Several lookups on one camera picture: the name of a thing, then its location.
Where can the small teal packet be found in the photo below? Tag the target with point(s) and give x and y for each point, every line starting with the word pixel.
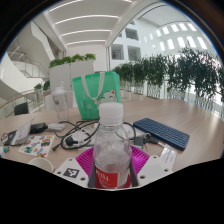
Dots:
pixel 6 149

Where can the white chair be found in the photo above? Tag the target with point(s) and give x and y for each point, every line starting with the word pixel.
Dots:
pixel 47 102

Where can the green tote bag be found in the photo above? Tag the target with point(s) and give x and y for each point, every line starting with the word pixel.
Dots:
pixel 91 96

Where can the black notebook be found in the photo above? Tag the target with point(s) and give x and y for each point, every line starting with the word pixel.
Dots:
pixel 8 137

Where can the clear water bottle red label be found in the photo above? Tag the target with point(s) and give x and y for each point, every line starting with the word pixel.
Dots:
pixel 111 158

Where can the ceiling light strips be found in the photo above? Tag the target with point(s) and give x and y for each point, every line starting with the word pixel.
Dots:
pixel 86 23

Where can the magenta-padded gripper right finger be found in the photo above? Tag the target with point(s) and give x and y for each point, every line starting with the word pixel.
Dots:
pixel 151 168

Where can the small white charger box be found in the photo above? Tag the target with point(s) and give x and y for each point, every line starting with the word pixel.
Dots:
pixel 56 126

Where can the colourful sticker sheet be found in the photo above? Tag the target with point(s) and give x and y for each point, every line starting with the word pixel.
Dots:
pixel 36 145

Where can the black key bunch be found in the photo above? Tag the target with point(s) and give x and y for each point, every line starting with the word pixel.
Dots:
pixel 146 139

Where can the clear plastic packet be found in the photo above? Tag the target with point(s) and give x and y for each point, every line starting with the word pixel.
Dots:
pixel 168 155

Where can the small brown planter with plants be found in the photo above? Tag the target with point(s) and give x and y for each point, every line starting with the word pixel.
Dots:
pixel 41 86

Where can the printed booklet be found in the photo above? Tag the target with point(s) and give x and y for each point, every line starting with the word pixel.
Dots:
pixel 21 134

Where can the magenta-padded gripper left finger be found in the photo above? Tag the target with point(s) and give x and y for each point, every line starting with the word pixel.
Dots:
pixel 71 171

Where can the black chair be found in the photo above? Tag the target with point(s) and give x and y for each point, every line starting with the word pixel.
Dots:
pixel 21 108

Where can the white cabinet topped with plants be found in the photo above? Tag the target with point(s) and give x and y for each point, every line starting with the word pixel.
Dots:
pixel 71 75

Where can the small black box device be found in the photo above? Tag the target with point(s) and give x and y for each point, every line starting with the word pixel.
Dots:
pixel 37 127

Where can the row of green potted trees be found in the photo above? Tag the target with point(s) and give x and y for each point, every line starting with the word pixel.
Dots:
pixel 170 73

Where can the tall clear drinking bottle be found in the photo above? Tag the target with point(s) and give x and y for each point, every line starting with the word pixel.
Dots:
pixel 60 105

